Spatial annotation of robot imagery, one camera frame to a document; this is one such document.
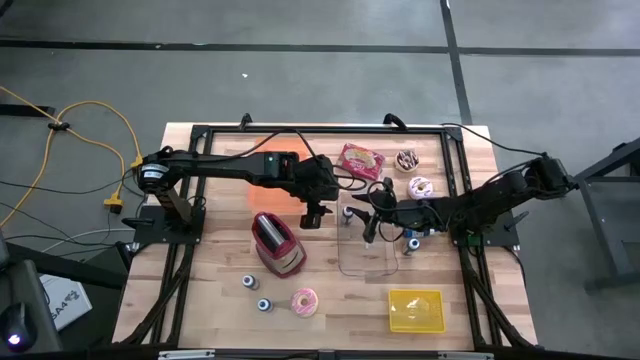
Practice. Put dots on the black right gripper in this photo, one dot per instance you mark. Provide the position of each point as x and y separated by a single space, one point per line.
410 214

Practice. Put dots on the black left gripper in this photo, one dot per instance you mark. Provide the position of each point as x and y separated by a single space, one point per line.
317 177

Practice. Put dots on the lavender frosted donut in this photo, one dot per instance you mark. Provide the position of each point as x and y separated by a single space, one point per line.
414 189

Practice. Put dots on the red popcorn packet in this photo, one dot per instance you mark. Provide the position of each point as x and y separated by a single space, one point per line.
360 160

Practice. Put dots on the chocolate frosted donut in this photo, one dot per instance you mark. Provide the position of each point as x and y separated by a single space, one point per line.
399 161

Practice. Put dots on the pink sprinkled donut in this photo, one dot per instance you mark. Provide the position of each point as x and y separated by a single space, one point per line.
296 302

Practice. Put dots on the yellow plastic basket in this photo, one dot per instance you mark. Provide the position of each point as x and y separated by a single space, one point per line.
400 320

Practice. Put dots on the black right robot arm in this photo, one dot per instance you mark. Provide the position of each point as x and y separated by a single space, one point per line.
500 192

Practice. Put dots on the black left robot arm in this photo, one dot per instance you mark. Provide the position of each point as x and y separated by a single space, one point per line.
225 167

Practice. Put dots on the clear plastic bin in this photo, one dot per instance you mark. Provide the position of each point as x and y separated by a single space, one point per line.
367 260

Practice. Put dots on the dark metal stand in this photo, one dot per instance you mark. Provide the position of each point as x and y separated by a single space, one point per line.
600 220

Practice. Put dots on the white printed box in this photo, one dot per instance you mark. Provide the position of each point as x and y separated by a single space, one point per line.
65 305

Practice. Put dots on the dark grey desk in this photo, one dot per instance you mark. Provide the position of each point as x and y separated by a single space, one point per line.
35 290

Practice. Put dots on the black stand foot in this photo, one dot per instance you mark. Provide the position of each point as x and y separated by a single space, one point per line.
25 110

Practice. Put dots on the black computer mouse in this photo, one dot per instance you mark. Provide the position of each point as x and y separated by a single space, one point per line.
17 325

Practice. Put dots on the black aluminium table frame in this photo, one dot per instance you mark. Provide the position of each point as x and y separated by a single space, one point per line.
350 131

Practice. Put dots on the silver bracket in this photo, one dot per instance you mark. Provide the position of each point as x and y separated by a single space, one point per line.
465 356
187 355

